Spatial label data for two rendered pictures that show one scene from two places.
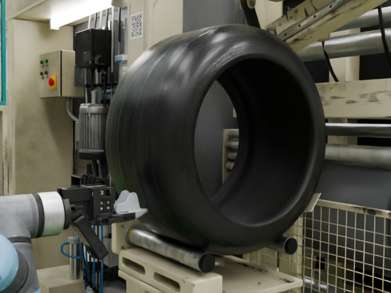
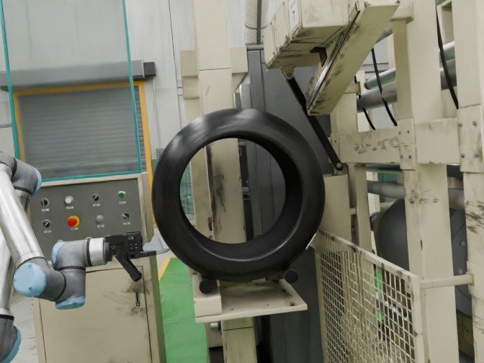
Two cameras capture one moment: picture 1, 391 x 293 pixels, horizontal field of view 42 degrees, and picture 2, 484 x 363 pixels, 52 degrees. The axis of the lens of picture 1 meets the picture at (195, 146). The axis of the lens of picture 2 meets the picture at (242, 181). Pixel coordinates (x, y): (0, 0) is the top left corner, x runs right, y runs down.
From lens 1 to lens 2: 0.95 m
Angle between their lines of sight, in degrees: 30
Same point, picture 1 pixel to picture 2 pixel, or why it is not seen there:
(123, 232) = not seen: hidden behind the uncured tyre
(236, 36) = (212, 122)
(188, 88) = (171, 165)
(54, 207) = (96, 248)
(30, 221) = (81, 256)
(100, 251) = (134, 276)
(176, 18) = (226, 99)
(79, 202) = (117, 244)
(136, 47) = not seen: hidden behind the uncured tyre
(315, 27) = (321, 91)
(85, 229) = (122, 261)
